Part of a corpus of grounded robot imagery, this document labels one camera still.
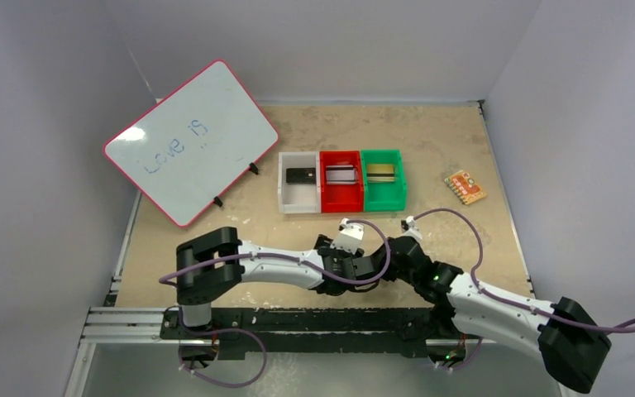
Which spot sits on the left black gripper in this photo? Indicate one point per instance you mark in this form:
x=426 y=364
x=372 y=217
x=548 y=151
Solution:
x=325 y=241

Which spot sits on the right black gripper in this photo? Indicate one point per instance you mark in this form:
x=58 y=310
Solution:
x=401 y=254

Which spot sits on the red plastic bin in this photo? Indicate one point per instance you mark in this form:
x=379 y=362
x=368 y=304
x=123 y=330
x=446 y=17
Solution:
x=341 y=198

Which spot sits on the green plastic bin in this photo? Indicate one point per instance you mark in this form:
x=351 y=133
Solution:
x=385 y=197

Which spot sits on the white plastic bin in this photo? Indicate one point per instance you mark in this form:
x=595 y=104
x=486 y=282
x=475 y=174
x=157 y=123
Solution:
x=299 y=198

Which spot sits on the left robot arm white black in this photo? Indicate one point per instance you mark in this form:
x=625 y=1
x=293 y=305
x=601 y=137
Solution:
x=210 y=265

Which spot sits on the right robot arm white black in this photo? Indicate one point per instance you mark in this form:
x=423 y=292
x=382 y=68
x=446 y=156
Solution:
x=561 y=335

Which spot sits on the silver credit card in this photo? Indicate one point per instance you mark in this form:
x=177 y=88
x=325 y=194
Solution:
x=340 y=175

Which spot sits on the orange card with pattern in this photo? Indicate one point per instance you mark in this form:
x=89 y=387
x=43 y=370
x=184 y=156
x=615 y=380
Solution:
x=464 y=186

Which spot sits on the gold credit card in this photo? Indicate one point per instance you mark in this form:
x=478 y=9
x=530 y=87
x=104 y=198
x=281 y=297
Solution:
x=377 y=173

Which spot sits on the black credit card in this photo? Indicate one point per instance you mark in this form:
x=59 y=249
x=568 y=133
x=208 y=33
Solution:
x=300 y=175

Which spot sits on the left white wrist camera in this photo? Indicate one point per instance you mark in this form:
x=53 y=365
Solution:
x=350 y=236

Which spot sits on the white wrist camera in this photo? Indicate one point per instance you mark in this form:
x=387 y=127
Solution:
x=350 y=236
x=409 y=228

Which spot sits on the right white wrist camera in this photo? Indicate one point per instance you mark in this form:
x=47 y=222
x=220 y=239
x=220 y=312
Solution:
x=409 y=228

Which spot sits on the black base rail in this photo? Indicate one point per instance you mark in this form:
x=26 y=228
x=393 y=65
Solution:
x=408 y=332

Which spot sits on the whiteboard with pink frame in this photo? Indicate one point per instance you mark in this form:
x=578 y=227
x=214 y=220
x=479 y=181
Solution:
x=191 y=146

